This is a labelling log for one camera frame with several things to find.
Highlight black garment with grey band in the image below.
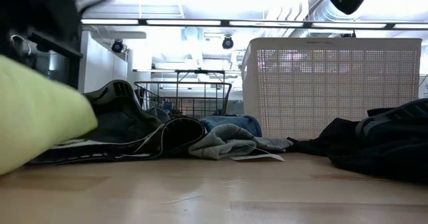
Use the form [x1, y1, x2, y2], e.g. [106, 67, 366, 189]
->
[286, 98, 428, 185]

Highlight black wire basket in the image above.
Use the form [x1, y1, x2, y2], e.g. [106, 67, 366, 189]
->
[134, 80, 233, 120]

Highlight plain grey sock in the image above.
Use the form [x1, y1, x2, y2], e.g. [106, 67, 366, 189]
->
[188, 123, 295, 160]

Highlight black Puma underwear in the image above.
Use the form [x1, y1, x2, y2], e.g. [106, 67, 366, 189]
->
[28, 79, 207, 162]

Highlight yellow cloth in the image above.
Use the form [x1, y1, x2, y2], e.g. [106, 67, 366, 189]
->
[0, 54, 99, 176]

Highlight white plastic laundry basket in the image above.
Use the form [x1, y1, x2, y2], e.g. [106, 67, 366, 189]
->
[240, 37, 423, 141]

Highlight white panel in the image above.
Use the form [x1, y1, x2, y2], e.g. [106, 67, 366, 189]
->
[418, 74, 428, 100]

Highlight round black ceiling lamp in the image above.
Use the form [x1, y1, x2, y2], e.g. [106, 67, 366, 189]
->
[111, 39, 125, 53]
[221, 35, 235, 50]

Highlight blue cloth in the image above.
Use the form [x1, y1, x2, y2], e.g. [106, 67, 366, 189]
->
[199, 114, 263, 138]

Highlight overhead light bar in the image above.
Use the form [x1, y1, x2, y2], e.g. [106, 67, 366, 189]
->
[81, 17, 428, 31]

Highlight white paper tag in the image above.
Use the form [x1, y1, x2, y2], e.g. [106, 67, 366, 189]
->
[229, 152, 286, 162]

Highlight black framed glass partition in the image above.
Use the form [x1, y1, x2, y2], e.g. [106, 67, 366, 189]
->
[28, 29, 84, 90]

